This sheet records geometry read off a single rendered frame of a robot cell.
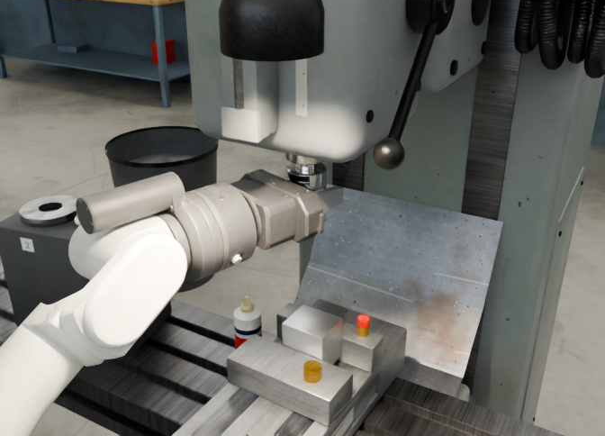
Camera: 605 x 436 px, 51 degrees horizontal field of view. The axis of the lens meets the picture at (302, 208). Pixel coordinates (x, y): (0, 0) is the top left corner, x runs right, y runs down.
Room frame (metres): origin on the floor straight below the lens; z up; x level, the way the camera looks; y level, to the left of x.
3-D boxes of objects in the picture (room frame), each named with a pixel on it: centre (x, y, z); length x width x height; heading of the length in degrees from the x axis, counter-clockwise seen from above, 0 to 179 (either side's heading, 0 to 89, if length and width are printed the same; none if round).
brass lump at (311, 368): (0.61, -0.01, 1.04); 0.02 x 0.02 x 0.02
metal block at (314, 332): (0.68, -0.01, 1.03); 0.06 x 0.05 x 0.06; 58
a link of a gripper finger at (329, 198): (0.66, -0.03, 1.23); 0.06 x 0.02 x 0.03; 133
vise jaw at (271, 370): (0.63, 0.02, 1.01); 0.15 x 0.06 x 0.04; 58
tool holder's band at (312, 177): (0.68, 0.00, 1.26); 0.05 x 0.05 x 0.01
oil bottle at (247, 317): (0.78, 0.08, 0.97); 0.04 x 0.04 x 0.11
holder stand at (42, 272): (0.88, 0.34, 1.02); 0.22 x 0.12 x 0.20; 71
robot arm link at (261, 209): (0.62, 0.06, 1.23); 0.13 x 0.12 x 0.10; 43
